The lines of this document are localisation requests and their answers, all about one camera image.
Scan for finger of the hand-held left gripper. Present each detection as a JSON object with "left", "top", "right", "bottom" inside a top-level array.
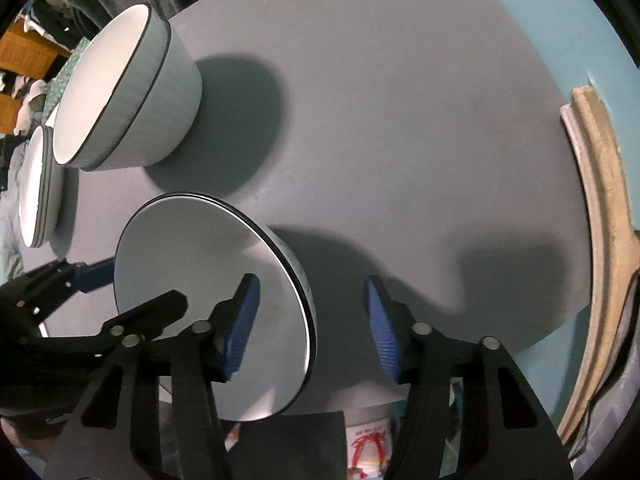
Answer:
[
  {"left": 0, "top": 256, "right": 118, "bottom": 322},
  {"left": 97, "top": 290, "right": 188, "bottom": 346}
]

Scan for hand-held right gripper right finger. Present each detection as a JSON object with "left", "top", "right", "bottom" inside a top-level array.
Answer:
[{"left": 362, "top": 275, "right": 573, "bottom": 480}]

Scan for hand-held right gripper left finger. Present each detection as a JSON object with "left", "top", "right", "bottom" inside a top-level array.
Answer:
[{"left": 42, "top": 272, "right": 262, "bottom": 480}]

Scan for white shallow bowl dark rim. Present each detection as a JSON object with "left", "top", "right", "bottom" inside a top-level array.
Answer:
[{"left": 113, "top": 192, "right": 318, "bottom": 421}]

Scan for small white ribbed bowl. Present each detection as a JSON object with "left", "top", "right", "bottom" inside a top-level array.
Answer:
[
  {"left": 35, "top": 127, "right": 67, "bottom": 250},
  {"left": 19, "top": 125, "right": 55, "bottom": 248}
]

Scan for large white ribbed bowl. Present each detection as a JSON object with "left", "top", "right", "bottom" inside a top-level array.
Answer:
[
  {"left": 80, "top": 22, "right": 204, "bottom": 171},
  {"left": 52, "top": 3, "right": 171, "bottom": 167}
]

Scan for white box red print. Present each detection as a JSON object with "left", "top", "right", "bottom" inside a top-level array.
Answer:
[{"left": 345, "top": 402, "right": 406, "bottom": 480}]

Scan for green patterned cloth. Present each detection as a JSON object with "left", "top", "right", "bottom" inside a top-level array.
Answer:
[{"left": 46, "top": 35, "right": 95, "bottom": 117}]

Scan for beige wooden frame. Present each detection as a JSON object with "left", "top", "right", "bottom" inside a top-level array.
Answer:
[{"left": 557, "top": 85, "right": 640, "bottom": 448}]

